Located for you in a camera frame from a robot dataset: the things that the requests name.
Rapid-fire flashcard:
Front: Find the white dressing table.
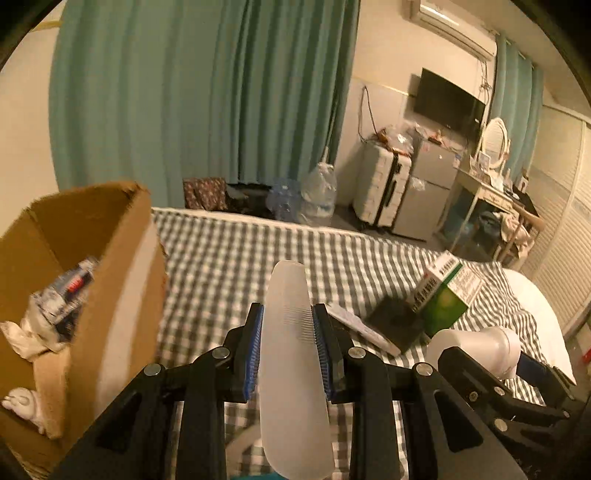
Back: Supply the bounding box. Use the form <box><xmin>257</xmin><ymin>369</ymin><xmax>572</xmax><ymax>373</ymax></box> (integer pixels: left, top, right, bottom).
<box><xmin>434</xmin><ymin>166</ymin><xmax>522</xmax><ymax>264</ymax></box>

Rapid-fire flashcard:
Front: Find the white suitcase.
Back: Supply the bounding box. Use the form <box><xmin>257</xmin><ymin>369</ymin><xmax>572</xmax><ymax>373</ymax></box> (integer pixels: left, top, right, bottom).
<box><xmin>353</xmin><ymin>141</ymin><xmax>414</xmax><ymax>229</ymax></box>

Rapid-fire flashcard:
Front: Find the white louvered wardrobe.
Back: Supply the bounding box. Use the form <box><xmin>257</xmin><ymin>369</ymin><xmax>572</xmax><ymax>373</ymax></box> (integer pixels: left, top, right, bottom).
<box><xmin>522</xmin><ymin>104</ymin><xmax>591</xmax><ymax>333</ymax></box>

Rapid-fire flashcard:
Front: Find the brown patterned bag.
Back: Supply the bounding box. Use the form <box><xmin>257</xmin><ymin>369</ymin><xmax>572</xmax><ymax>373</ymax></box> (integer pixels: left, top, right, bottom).
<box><xmin>183</xmin><ymin>176</ymin><xmax>229</xmax><ymax>212</ymax></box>

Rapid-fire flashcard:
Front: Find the black case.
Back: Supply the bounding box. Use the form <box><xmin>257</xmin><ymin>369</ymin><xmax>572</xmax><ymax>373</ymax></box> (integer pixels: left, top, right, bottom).
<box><xmin>365</xmin><ymin>295</ymin><xmax>430</xmax><ymax>355</ymax></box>

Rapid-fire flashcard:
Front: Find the white plastic bottle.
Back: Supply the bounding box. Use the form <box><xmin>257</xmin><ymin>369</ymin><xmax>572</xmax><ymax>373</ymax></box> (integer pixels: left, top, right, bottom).
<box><xmin>426</xmin><ymin>325</ymin><xmax>522</xmax><ymax>380</ymax></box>

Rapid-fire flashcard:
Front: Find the oval white mirror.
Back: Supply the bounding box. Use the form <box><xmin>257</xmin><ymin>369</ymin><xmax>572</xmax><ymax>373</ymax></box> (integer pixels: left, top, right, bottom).
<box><xmin>475</xmin><ymin>117</ymin><xmax>511</xmax><ymax>171</ymax></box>

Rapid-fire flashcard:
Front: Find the brown cardboard box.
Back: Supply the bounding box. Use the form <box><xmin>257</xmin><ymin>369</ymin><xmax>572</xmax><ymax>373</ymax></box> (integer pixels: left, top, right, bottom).
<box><xmin>0</xmin><ymin>181</ymin><xmax>168</xmax><ymax>476</ymax></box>

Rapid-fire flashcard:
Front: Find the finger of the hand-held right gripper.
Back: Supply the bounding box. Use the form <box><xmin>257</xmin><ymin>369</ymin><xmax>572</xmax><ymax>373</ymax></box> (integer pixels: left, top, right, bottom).
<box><xmin>517</xmin><ymin>353</ymin><xmax>580</xmax><ymax>407</ymax></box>
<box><xmin>438</xmin><ymin>346</ymin><xmax>571</xmax><ymax>428</ymax></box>

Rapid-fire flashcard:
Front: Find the black bag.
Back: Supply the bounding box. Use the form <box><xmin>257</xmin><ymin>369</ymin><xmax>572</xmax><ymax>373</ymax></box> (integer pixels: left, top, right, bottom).
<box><xmin>225</xmin><ymin>183</ymin><xmax>273</xmax><ymax>217</ymax></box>

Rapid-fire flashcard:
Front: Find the clear plastic bag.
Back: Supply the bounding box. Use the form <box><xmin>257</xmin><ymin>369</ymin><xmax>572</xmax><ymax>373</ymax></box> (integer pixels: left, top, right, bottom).
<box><xmin>381</xmin><ymin>124</ymin><xmax>419</xmax><ymax>155</ymax></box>

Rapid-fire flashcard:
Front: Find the white air conditioner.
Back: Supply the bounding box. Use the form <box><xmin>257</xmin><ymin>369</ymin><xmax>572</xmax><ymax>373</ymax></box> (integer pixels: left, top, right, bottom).
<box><xmin>402</xmin><ymin>0</ymin><xmax>498</xmax><ymax>61</ymax></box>

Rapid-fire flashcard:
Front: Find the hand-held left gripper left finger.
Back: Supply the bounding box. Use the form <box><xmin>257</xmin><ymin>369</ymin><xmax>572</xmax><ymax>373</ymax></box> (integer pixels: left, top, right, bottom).
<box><xmin>48</xmin><ymin>302</ymin><xmax>266</xmax><ymax>480</ymax></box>

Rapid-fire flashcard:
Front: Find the pack of water bottles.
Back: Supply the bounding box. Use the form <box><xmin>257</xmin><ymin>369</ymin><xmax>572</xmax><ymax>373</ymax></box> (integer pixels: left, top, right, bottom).
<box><xmin>268</xmin><ymin>178</ymin><xmax>305</xmax><ymax>222</ymax></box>

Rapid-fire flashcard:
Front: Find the translucent white comb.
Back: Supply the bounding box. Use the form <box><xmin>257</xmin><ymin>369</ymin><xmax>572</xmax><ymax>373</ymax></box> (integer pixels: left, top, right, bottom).
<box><xmin>257</xmin><ymin>260</ymin><xmax>334</xmax><ymax>480</ymax></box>

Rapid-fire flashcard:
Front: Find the blue white wipes packet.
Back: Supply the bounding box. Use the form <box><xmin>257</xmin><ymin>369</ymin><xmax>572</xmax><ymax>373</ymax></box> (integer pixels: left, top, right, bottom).
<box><xmin>28</xmin><ymin>295</ymin><xmax>86</xmax><ymax>344</ymax></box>

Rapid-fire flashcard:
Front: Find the silver mini fridge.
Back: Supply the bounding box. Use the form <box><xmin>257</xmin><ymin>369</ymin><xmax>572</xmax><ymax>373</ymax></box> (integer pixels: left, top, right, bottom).
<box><xmin>392</xmin><ymin>138</ymin><xmax>462</xmax><ymax>243</ymax></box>

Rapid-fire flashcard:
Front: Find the wide green curtain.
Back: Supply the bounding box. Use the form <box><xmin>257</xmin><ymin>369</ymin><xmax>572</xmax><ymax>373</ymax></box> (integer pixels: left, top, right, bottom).
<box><xmin>48</xmin><ymin>0</ymin><xmax>361</xmax><ymax>217</ymax></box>

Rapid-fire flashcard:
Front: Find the large clear water jug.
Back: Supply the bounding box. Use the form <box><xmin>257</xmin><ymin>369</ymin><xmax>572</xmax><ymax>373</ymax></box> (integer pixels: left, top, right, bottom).
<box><xmin>300</xmin><ymin>161</ymin><xmax>337</xmax><ymax>227</ymax></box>

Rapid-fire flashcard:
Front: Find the black television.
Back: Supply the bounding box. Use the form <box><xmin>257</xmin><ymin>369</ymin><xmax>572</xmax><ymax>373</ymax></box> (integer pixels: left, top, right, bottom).
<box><xmin>412</xmin><ymin>68</ymin><xmax>486</xmax><ymax>139</ymax></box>

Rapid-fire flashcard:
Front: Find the checkered blanket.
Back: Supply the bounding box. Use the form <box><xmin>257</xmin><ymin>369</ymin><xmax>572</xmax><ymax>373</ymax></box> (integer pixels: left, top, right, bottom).
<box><xmin>150</xmin><ymin>208</ymin><xmax>578</xmax><ymax>480</ymax></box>

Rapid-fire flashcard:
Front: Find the green white medicine box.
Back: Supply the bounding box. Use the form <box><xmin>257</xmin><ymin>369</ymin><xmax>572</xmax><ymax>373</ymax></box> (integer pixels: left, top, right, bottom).
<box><xmin>406</xmin><ymin>251</ymin><xmax>485</xmax><ymax>337</ymax></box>

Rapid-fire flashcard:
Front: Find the wooden chair with clothes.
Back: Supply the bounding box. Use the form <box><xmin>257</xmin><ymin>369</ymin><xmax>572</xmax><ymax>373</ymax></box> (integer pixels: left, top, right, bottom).
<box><xmin>475</xmin><ymin>210</ymin><xmax>532</xmax><ymax>259</ymax></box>

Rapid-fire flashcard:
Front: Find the red and beige small box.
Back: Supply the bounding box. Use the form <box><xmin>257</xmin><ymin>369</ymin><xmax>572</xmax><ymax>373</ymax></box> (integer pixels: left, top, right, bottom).
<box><xmin>325</xmin><ymin>305</ymin><xmax>402</xmax><ymax>357</ymax></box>

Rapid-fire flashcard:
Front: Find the white plush toy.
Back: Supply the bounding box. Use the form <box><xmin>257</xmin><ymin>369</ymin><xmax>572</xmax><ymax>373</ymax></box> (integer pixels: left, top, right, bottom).
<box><xmin>2</xmin><ymin>388</ymin><xmax>47</xmax><ymax>435</ymax></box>

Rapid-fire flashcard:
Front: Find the narrow green curtain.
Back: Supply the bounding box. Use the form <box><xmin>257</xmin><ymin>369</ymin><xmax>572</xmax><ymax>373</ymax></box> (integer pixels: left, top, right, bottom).
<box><xmin>487</xmin><ymin>34</ymin><xmax>546</xmax><ymax>171</ymax></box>

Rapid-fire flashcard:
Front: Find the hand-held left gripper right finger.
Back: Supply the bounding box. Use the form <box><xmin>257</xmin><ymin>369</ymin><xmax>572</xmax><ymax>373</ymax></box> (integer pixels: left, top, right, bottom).
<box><xmin>311</xmin><ymin>302</ymin><xmax>529</xmax><ymax>480</ymax></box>

